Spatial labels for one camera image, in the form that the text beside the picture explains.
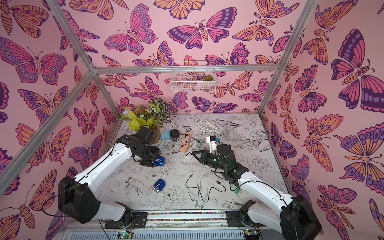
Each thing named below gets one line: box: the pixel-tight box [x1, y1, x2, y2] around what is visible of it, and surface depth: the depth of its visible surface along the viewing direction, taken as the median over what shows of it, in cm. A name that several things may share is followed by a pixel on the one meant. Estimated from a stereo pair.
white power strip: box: [184, 146, 199, 161], surface depth 97 cm
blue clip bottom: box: [152, 179, 166, 193], surface depth 84 cm
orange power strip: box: [180, 131, 192, 154], surface depth 100 cm
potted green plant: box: [121, 98, 172, 145], surface depth 93 cm
